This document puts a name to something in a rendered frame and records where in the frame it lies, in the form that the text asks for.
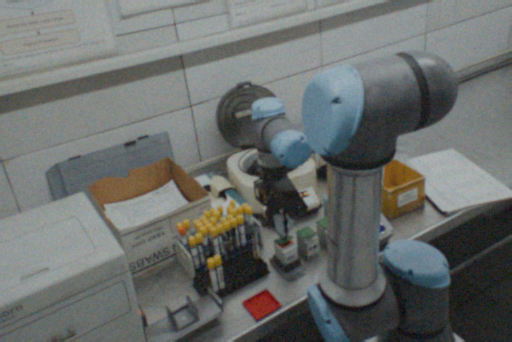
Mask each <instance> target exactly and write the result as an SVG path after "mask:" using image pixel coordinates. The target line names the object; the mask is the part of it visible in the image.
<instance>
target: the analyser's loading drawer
mask: <svg viewBox="0 0 512 342"><path fill-rule="evenodd" d="M186 300H187V303H186V304H184V305H183V306H181V307H179V308H177V309H174V310H172V311H171V310H170V309H169V308H168V306H166V312H167V316H165V317H163V318H162V319H160V320H158V321H156V322H154V323H153V324H151V325H149V326H147V327H145V328H144V330H145V333H146V336H147V342H173V341H174V340H175V339H177V338H179V337H181V336H183V335H184V334H186V333H188V332H190V331H192V330H193V329H195V328H197V327H198V326H200V325H202V324H203V323H205V322H207V321H209V320H210V319H213V318H216V317H218V316H219V315H221V316H222V317H224V316H225V312H224V306H223V302H222V301H221V300H220V298H219V297H218V296H217V295H216V293H215V292H214V291H213V290H212V288H211V287H210V286H208V294H207V295H206V296H204V297H202V298H200V299H199V300H197V301H195V302H192V301H191V300H192V299H191V298H190V297H189V296H188V295H187V296H186ZM183 316H185V317H186V319H185V320H183V319H182V317H183Z"/></svg>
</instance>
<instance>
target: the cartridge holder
mask: <svg viewBox="0 0 512 342"><path fill-rule="evenodd" d="M297 256H298V255H297ZM269 262H270V263H271V264H272V265H273V266H274V268H276V269H277V270H278V271H279V273H280V274H281V275H283V276H284V277H285V279H286V280H287V281H288V282H289V281H291V280H292V279H294V278H296V277H297V276H298V275H302V274H303V273H305V272H306V268H305V267H304V266H303V265H302V264H301V258H300V257H299V256H298V258H297V259H295V260H291V262H289V263H287V264H286V265H285V264H284V263H283V262H282V261H280V259H279V258H277V257H276V256H275V254H273V257H272V258H269Z"/></svg>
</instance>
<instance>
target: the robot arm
mask: <svg viewBox="0 0 512 342"><path fill-rule="evenodd" d="M457 97H458V81H457V78H456V74H455V72H454V70H453V68H451V67H450V65H449V63H448V62H446V61H445V60H444V59H442V58H441V57H440V56H437V55H435V54H434V53H432V52H428V51H419V50H409V51H403V52H399V53H397V54H393V55H385V56H381V57H377V58H373V59H370V60H366V61H362V62H358V63H354V64H342V65H336V66H335V67H333V68H332V69H330V70H326V71H320V72H319V73H317V74H315V75H314V77H312V78H311V79H310V80H309V81H308V84H307V86H306V88H305V89H304V93H303V101H302V120H303V121H296V122H291V121H289V120H288V119H287V117H286V110H285V105H284V102H283V101H282V100H281V99H277V98H265V99H259V100H257V101H255V102H254V104H253V105H252V120H253V125H254V138H255V145H256V151H257V155H256V159H257V163H258V164H259V170H260V171H261V176H260V177H259V179H258V180H256V181H254V184H253V188H254V195H255V199H256V200H257V201H258V202H259V204H262V205H263V206H265V207H266V209H265V210H264V214H265V216H266V218H267V221H268V222H269V224H270V225H271V226H272V228H273V229H274V231H275V233H276V234H277V235H278V236H279V237H280V238H281V239H283V240H284V239H286V238H287V236H288V234H289V233H290V231H291V230H292V227H293V224H294V221H295V220H296V219H297V218H298V217H300V216H302V215H305V214H306V212H307V210H308V204H307V203H306V202H305V201H304V199H303V197H302V196H301V194H300V193H299V192H298V191H297V188H296V186H294V184H293V183H292V181H291V179H290V178H289V176H288V175H287V173H286V172H285V171H286V170H287V169H288V168H289V167H290V168H297V167H299V166H302V165H303V164H304V163H305V162H307V161H308V159H310V157H311V154H314V153H317V154H319V157H320V158H321V159H322V160H323V161H324V163H326V164H327V261H325V262H324V264H323V265H322V266H321V269H320V273H319V283H313V284H312V285H311V286H310V287H308V289H307V298H308V301H309V304H310V309H311V312H312V315H313V317H314V319H315V321H316V323H317V327H318V329H319V330H320V332H321V334H322V336H323V337H324V341H326V342H364V341H366V340H368V339H370V338H374V337H377V336H378V342H457V340H456V337H455V335H454V332H453V331H452V328H451V325H450V323H449V316H448V303H449V287H448V285H449V283H450V277H449V266H448V263H447V261H446V259H445V257H444V256H443V255H442V254H441V253H440V251H438V250H437V249H436V248H434V247H432V246H430V245H427V244H424V243H420V242H418V241H413V240H401V241H400V240H397V241H394V242H392V243H390V244H389V245H387V246H386V249H385V250H384V252H383V253H382V260H380V261H378V253H379V242H380V233H379V231H380V219H381V207H382V196H383V191H382V185H383V174H384V167H385V166H388V164H389V163H391V162H392V160H394V157H395V154H396V145H397V138H398V137H399V136H401V135H405V134H407V133H410V132H417V131H419V130H422V129H425V128H427V127H429V126H431V125H435V124H436V123H437V122H439V121H440V120H442V119H443V118H444V117H445V116H446V115H447V114H448V113H450V112H451V111H452V107H453V106H454V105H455V102H456V100H457ZM261 180H262V181H261ZM258 181H259V182H258ZM257 182H258V183H257ZM256 188H257V189H258V193H259V197H258V196H257V195H256ZM282 221H284V226H285V227H284V226H283V223H282Z"/></svg>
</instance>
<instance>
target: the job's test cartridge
mask: <svg viewBox="0 0 512 342"><path fill-rule="evenodd" d="M274 253H275V256H276V257H277V258H279V259H280V261H282V262H283V263H284V264H285V265H286V264H287V263H289V262H291V260H295V259H297V258H298V256H297V246H296V245H295V242H294V241H293V240H289V241H287V242H284V243H282V244H279V243H277V242H274Z"/></svg>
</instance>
